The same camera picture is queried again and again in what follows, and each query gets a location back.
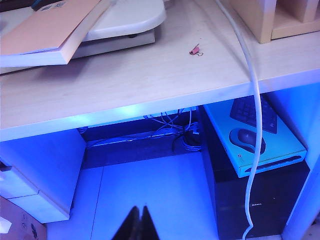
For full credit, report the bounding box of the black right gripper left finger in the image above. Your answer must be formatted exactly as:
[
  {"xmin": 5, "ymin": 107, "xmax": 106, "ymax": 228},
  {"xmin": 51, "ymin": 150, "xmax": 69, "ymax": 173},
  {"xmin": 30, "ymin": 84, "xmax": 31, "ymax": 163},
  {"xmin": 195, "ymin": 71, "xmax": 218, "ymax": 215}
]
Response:
[{"xmin": 111, "ymin": 205, "xmax": 141, "ymax": 240}]

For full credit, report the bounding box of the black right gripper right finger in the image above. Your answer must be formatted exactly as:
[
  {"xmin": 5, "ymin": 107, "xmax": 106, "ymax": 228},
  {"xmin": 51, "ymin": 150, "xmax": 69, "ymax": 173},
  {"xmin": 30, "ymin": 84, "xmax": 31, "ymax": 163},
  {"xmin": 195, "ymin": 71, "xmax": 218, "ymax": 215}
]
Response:
[{"xmin": 140, "ymin": 205, "xmax": 161, "ymax": 240}]

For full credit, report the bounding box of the pink cover paperback book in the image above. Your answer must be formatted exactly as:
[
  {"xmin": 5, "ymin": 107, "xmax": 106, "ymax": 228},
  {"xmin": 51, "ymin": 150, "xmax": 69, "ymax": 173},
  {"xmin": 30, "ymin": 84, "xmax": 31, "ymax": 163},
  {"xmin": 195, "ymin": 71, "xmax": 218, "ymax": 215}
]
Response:
[{"xmin": 0, "ymin": 0, "xmax": 112, "ymax": 69}]

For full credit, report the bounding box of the light wooden desk organizer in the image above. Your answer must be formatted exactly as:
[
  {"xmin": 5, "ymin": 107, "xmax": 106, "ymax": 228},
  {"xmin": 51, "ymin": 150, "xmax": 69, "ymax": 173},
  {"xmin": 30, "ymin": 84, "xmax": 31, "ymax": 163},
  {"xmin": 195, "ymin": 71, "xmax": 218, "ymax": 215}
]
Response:
[{"xmin": 229, "ymin": 0, "xmax": 320, "ymax": 45}]

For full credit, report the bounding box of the black computer tower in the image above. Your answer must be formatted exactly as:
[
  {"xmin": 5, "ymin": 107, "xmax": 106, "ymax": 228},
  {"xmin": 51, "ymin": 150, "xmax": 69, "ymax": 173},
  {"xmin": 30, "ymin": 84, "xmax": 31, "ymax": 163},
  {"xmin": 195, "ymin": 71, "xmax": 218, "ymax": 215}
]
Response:
[{"xmin": 199, "ymin": 104, "xmax": 312, "ymax": 240}]

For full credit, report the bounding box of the brown cardboard box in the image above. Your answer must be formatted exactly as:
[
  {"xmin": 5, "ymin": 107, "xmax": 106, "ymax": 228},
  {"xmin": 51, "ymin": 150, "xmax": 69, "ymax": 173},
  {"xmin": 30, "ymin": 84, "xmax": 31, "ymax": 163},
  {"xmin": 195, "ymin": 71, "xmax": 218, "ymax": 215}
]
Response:
[{"xmin": 0, "ymin": 196, "xmax": 48, "ymax": 240}]

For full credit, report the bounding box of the teal keyboard mouse box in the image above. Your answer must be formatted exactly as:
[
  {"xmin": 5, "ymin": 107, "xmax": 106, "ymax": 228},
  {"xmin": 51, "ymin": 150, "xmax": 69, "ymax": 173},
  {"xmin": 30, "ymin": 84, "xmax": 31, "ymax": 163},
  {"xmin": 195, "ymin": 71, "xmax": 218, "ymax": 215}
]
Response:
[{"xmin": 203, "ymin": 96, "xmax": 308, "ymax": 179}]

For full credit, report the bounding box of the pink binder clip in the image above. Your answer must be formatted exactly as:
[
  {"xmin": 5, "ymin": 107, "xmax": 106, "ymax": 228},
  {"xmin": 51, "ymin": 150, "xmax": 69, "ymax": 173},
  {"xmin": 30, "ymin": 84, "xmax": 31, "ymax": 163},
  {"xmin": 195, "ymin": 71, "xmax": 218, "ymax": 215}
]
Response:
[{"xmin": 188, "ymin": 43, "xmax": 204, "ymax": 57}]

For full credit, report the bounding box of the white desktop riser stand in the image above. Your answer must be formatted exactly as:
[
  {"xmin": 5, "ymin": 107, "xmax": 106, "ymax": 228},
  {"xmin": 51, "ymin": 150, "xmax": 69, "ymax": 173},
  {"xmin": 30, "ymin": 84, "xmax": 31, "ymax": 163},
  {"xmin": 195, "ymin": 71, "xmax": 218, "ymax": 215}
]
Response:
[{"xmin": 0, "ymin": 0, "xmax": 168, "ymax": 76}]

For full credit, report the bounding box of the tangled cable bundle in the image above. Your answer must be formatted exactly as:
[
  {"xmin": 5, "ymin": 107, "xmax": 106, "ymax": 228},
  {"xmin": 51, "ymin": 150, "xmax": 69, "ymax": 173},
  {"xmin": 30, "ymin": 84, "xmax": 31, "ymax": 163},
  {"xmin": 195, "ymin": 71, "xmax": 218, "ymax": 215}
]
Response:
[{"xmin": 143, "ymin": 107, "xmax": 202, "ymax": 152}]

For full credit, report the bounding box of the thick white cable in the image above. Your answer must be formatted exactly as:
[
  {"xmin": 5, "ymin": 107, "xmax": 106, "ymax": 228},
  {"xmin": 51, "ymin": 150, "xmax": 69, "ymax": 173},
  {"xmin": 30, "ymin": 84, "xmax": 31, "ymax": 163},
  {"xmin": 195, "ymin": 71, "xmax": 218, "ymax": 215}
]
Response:
[{"xmin": 214, "ymin": 0, "xmax": 263, "ymax": 240}]

